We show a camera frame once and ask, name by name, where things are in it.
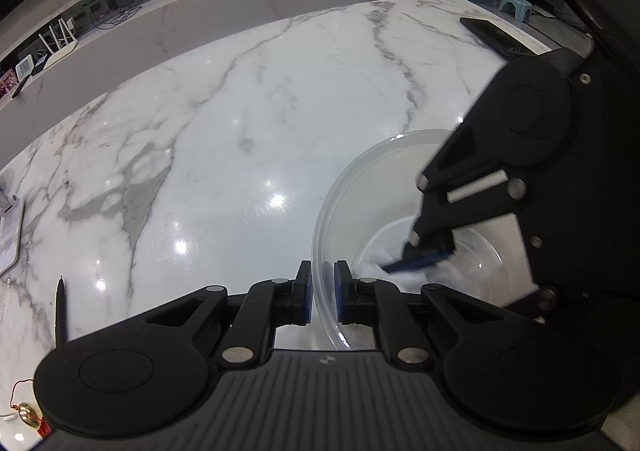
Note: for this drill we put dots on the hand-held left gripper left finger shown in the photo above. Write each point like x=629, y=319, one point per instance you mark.
x=305, y=295

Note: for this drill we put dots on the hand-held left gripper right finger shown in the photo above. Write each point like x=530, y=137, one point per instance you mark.
x=342, y=295

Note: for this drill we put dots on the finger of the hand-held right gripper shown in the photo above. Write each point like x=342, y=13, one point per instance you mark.
x=422, y=261
x=537, y=300

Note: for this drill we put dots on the clear plastic bowl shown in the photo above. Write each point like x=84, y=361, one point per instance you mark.
x=340, y=211

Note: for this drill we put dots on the black smartphone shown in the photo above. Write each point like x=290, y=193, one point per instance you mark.
x=492, y=34

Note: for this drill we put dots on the small light blue stool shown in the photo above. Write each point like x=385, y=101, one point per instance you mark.
x=515, y=5

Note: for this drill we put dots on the black pen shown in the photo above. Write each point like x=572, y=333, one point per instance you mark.
x=61, y=311

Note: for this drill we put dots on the white tablet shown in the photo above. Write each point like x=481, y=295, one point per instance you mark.
x=10, y=236

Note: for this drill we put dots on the white wifi router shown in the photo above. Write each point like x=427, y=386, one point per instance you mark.
x=59, y=48

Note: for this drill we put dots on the small white desk clock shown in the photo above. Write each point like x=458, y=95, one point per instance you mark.
x=24, y=68

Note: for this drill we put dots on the pink card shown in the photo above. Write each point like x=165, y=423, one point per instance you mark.
x=7, y=83

